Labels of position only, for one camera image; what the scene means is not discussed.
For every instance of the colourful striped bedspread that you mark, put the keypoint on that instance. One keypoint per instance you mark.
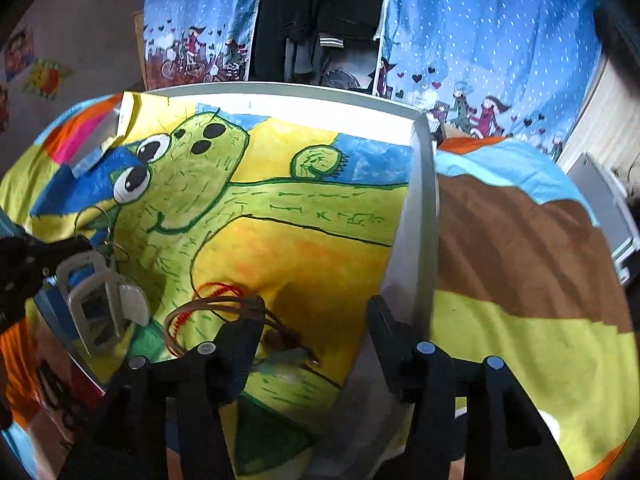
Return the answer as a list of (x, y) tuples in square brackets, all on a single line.
[(500, 240)]

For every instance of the light blue hair clip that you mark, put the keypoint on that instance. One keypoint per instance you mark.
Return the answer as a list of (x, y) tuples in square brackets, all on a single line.
[(132, 305)]

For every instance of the metal hoop rings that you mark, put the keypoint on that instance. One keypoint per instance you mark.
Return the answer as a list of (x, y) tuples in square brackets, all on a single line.
[(106, 247)]

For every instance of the cartoon fighter wall poster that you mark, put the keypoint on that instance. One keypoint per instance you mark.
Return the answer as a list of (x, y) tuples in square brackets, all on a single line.
[(20, 52)]

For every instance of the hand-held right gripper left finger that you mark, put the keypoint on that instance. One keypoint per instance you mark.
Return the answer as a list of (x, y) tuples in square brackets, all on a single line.
[(240, 332)]

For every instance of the wooden cabinet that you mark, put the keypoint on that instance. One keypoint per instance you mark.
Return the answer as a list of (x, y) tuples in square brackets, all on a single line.
[(139, 50)]

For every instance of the grey shallow tray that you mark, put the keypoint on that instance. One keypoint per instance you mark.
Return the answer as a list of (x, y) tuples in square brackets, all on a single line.
[(420, 210)]

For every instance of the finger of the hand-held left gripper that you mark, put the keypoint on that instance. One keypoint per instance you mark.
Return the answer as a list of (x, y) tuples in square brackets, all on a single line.
[(45, 255), (20, 300)]

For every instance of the hanging dark clothes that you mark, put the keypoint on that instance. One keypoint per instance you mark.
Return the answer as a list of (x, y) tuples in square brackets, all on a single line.
[(325, 10)]

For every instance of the blue dotted curtain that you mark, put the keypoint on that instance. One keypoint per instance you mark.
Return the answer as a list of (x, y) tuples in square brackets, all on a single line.
[(490, 35), (200, 5)]

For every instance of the cactus-print cloth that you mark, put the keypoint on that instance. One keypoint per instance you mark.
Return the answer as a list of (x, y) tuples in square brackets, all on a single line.
[(300, 260)]

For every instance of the white storage box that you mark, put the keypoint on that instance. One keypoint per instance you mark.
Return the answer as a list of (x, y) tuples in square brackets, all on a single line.
[(600, 205)]

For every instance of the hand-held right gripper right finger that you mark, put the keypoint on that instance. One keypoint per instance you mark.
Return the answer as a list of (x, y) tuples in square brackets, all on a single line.
[(387, 332)]

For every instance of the yellow bear wall poster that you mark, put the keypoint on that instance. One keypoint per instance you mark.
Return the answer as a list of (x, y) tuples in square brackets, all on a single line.
[(46, 79)]

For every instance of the cartoon family wall poster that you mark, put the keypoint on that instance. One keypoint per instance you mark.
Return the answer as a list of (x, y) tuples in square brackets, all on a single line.
[(4, 107)]

